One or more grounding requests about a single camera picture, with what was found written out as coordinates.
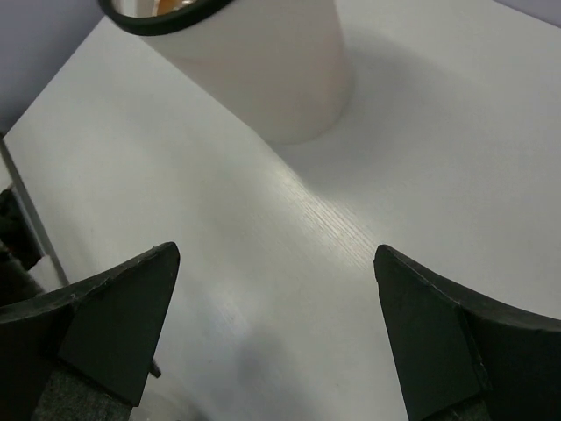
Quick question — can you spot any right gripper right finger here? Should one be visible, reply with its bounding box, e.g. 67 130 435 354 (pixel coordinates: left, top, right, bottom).
373 245 560 420

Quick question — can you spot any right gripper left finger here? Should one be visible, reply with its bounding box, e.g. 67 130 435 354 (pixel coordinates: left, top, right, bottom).
1 242 180 420

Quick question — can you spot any white bin with black rim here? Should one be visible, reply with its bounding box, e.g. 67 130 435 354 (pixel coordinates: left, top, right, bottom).
98 0 352 144

